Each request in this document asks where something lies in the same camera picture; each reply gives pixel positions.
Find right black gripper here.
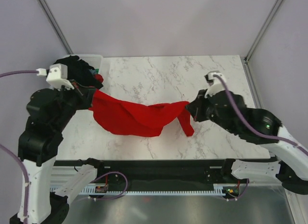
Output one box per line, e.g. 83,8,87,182
185,88,236,133

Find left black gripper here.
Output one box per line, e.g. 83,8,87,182
54,78,97,131

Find white plastic basket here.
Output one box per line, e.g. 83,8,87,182
55,54,104,78

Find red t shirt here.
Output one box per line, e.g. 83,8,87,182
89,90,194,137

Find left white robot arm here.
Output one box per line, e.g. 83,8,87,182
9,83,106,224

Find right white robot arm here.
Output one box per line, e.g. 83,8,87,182
186,90,308,195

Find black t shirt pile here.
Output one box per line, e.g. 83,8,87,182
54,55,103,89

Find red cloth in basket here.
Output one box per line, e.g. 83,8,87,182
94,74,103,83

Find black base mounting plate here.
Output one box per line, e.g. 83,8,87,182
72,158,250,192

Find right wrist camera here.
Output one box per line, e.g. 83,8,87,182
205,71,226,98

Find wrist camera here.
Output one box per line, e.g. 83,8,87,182
205,71,226,98
36,64,74,91

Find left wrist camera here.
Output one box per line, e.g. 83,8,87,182
36,64,74,91

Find right aluminium frame post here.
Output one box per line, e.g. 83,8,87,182
243,0,288,66

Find aluminium frame post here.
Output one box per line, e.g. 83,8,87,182
37,0,73,54
243,0,288,66

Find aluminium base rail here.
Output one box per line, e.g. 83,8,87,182
48,165,296,185

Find white slotted cable duct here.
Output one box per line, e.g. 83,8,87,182
48,183,241,196

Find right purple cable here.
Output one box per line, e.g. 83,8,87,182
214,74,308,203

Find purple cable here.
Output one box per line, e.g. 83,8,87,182
0,69,128,224
214,74,308,203

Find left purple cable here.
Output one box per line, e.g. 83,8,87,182
0,69,128,224

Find left aluminium frame post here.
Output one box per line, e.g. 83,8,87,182
37,0,73,54

